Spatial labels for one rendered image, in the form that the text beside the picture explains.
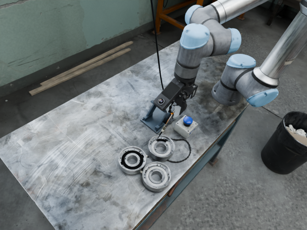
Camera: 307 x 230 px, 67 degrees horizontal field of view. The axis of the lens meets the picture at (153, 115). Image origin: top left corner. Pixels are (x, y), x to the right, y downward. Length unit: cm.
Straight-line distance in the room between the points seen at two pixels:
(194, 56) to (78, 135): 57
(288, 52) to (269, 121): 156
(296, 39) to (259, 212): 129
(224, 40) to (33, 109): 184
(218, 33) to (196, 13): 14
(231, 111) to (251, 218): 92
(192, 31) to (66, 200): 66
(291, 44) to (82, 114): 86
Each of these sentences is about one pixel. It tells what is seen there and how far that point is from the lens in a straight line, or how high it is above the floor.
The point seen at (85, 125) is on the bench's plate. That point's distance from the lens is 103.
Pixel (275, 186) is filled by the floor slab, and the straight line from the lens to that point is 209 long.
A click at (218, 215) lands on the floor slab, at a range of 180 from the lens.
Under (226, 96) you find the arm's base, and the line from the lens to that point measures 119.
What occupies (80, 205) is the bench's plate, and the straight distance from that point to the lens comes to 86.
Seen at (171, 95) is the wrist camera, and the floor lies 108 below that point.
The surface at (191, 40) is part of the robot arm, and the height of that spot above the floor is 127.
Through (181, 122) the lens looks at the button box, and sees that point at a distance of 100.
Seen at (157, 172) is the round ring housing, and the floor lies 82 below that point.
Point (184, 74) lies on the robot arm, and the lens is 74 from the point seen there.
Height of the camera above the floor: 160
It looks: 49 degrees down
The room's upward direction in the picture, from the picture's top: 9 degrees clockwise
